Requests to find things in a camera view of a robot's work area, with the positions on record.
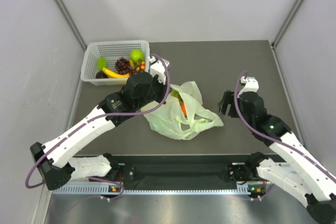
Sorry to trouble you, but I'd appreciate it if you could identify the light green plastic bag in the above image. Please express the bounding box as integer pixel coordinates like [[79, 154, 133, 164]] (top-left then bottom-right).
[[144, 81, 224, 140]]

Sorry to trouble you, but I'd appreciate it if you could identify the orange carrot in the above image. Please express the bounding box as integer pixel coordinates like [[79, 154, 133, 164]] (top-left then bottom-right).
[[180, 101, 187, 117]]

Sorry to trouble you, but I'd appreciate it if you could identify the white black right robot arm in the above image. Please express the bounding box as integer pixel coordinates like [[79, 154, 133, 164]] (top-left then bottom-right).
[[218, 91, 335, 223]]

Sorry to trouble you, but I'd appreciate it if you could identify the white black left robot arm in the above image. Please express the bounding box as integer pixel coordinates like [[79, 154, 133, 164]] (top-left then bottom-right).
[[30, 72, 170, 190]]

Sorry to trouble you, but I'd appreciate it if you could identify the small orange berry cluster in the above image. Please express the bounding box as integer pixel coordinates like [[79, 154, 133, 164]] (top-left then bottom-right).
[[136, 61, 145, 71]]

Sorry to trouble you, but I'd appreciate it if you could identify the dark purple grape bunch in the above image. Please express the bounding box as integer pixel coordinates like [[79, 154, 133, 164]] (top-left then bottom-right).
[[115, 57, 135, 75]]

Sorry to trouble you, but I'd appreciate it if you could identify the green apple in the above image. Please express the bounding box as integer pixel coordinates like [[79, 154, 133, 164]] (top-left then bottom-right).
[[130, 49, 144, 64]]

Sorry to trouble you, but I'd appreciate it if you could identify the yellow banana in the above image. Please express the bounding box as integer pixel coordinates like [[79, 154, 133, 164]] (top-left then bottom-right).
[[101, 67, 130, 79]]

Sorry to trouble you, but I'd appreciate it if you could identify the dark purple plum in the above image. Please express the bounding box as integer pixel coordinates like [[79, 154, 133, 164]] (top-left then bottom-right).
[[95, 71, 108, 79]]

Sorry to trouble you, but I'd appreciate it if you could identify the light green starfruit slice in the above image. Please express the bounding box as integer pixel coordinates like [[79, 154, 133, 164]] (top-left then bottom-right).
[[97, 57, 107, 71]]

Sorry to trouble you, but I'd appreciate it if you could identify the white perforated plastic basket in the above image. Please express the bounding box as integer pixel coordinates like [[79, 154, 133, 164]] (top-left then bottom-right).
[[80, 40, 150, 86]]

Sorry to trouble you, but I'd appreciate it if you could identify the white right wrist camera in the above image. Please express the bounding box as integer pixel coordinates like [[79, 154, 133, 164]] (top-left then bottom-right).
[[237, 76, 259, 98]]

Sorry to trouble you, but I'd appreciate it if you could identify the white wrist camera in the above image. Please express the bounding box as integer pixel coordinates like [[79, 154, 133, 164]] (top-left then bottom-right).
[[237, 76, 259, 98], [149, 56, 166, 84]]

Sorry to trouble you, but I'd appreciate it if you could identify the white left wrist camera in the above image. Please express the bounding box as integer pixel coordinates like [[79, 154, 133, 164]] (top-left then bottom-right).
[[149, 56, 166, 84]]

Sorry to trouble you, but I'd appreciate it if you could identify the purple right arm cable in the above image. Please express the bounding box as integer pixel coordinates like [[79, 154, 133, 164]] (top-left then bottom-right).
[[233, 70, 336, 200]]

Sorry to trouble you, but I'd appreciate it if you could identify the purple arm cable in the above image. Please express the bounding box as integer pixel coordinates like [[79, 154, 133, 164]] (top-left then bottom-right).
[[233, 70, 336, 200], [25, 52, 172, 200]]

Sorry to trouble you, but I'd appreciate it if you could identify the grey slotted cable duct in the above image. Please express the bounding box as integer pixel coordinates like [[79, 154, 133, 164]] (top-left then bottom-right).
[[52, 183, 263, 196]]

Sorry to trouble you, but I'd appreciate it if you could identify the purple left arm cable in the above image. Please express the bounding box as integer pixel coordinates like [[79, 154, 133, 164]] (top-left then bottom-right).
[[25, 52, 172, 200]]

